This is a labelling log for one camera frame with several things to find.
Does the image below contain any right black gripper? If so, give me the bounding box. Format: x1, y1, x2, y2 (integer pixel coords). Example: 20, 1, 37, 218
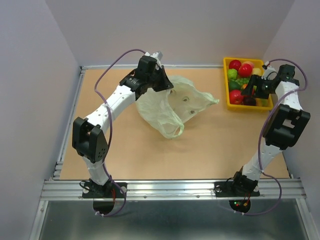
239, 74, 274, 99

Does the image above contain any dark maroon fruit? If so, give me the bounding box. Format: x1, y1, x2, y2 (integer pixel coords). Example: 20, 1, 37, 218
242, 96, 257, 106

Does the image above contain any red apple front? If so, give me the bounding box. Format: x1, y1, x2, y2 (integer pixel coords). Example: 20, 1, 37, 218
229, 89, 244, 105

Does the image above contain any red apple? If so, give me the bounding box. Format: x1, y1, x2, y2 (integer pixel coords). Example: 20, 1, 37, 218
238, 63, 253, 78
228, 59, 242, 71
229, 89, 244, 105

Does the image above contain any light green plastic bag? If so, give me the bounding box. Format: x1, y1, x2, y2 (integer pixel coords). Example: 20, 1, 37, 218
135, 75, 220, 139

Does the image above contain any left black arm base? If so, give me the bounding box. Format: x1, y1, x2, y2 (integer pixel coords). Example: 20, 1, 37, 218
79, 179, 128, 218

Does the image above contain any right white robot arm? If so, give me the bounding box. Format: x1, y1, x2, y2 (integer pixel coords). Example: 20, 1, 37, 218
230, 60, 311, 195

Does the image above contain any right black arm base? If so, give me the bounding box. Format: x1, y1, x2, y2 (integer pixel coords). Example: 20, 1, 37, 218
213, 171, 260, 214

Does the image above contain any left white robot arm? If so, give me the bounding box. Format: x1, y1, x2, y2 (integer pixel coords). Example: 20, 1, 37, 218
72, 51, 173, 197

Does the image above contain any yellow pear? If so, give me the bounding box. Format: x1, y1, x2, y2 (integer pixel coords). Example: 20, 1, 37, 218
251, 67, 263, 76

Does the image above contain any green grape bunch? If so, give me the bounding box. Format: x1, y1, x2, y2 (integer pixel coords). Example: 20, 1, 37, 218
235, 77, 250, 86

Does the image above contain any yellow mango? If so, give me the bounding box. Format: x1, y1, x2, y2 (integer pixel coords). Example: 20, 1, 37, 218
255, 98, 269, 107

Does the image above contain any red apple centre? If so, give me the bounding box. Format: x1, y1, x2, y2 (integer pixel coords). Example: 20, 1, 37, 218
238, 63, 253, 78

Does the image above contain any peach fruit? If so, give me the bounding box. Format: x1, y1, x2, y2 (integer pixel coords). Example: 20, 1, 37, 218
243, 61, 255, 68

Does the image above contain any light green custard apple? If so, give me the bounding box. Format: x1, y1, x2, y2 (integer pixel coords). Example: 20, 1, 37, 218
227, 68, 238, 81

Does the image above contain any red apple back left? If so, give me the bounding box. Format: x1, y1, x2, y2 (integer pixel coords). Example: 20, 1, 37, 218
228, 59, 242, 71

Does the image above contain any yellow plastic tray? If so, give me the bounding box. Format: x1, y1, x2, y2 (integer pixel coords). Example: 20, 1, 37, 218
223, 57, 274, 112

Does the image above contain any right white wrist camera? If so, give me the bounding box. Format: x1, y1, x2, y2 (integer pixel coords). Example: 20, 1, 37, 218
262, 64, 277, 80

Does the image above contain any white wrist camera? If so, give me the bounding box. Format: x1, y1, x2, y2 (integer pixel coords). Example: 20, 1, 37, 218
262, 64, 277, 80
144, 51, 163, 61

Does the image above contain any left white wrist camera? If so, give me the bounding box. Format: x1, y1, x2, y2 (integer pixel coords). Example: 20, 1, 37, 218
144, 51, 163, 61

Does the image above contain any aluminium frame rail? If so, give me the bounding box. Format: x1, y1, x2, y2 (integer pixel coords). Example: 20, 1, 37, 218
31, 67, 319, 240

